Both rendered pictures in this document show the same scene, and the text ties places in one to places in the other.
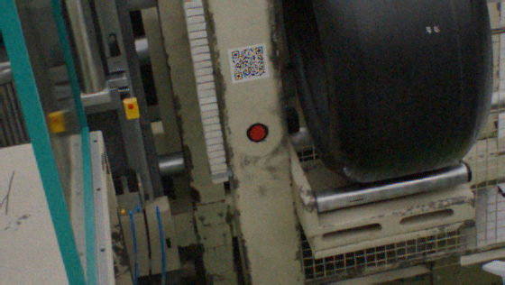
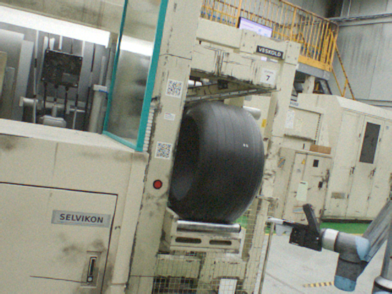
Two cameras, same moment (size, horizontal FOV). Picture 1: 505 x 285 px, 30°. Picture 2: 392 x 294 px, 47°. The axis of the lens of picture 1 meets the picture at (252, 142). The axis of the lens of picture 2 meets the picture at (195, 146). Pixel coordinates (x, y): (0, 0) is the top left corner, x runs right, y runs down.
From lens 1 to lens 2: 83 cm
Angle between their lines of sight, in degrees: 31
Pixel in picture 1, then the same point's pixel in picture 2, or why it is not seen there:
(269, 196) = (153, 217)
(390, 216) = (206, 236)
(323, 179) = not seen: hidden behind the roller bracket
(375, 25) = (225, 136)
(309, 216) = (174, 224)
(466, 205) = (237, 241)
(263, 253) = (142, 248)
